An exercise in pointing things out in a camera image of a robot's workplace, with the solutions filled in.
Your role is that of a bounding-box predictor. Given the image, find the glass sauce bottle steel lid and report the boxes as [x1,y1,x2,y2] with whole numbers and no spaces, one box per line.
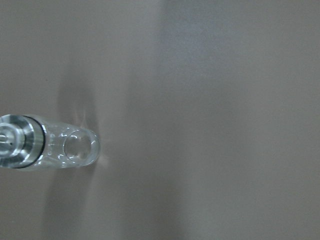
[0,114,100,171]

